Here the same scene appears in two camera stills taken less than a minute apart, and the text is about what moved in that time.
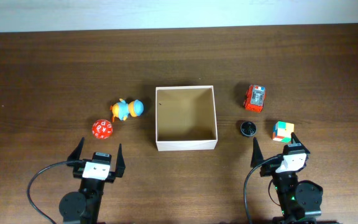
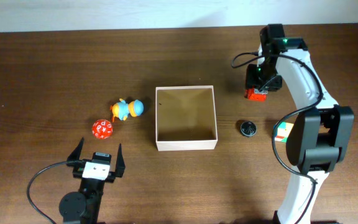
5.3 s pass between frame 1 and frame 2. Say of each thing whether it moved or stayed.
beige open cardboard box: stayed
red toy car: moved
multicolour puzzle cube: stayed
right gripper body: moved
